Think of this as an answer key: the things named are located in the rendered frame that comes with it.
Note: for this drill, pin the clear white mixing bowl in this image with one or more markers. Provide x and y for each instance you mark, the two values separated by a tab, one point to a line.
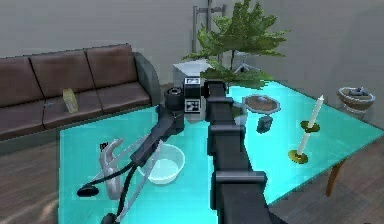
168	165

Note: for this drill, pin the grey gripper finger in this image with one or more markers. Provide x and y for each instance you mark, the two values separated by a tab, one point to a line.
110	177
124	193

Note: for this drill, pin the small dark cube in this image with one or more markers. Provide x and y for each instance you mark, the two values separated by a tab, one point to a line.
264	124

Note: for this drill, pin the grey remote control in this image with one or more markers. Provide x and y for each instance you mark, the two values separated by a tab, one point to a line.
48	105

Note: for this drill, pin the yellow box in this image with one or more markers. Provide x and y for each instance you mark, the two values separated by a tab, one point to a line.
70	100

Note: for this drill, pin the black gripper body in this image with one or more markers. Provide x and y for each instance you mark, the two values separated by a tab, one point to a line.
166	128

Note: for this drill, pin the grey metal coat stand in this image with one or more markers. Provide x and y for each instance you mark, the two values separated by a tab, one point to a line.
195	30

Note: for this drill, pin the white square plant pot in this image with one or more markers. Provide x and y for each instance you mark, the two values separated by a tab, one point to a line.
188	70

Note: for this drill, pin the white tripod stand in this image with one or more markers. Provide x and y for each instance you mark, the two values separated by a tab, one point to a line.
246	67

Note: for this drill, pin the green house plant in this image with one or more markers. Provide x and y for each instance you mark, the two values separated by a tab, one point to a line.
245	33

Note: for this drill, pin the brown round stone bowl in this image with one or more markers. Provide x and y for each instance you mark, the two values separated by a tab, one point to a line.
356	98

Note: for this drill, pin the brown round plate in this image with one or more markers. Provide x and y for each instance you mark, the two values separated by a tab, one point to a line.
261	104

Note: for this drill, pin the brass candle holder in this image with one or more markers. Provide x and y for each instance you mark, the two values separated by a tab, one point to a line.
310	126

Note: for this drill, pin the white candle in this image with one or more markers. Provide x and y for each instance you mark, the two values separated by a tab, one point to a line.
315	111

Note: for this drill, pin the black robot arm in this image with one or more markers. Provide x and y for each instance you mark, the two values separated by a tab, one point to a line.
233	160

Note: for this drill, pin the cyan glass table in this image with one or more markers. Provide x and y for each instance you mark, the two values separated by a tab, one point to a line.
290	133

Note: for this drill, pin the brown leather sofa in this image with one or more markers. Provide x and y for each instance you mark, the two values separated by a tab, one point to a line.
83	80

